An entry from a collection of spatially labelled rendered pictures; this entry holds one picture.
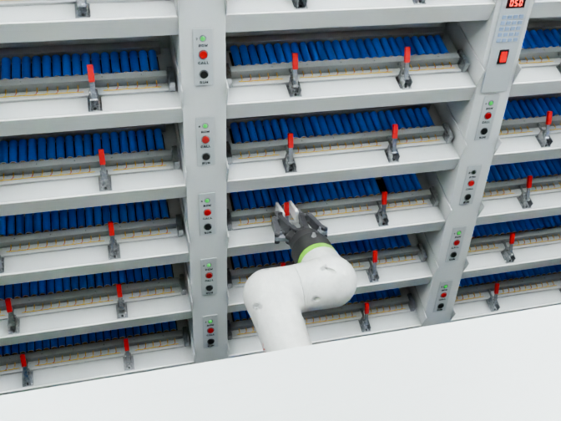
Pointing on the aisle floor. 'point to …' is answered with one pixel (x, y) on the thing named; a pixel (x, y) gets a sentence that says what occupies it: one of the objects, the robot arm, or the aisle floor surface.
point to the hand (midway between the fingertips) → (286, 211)
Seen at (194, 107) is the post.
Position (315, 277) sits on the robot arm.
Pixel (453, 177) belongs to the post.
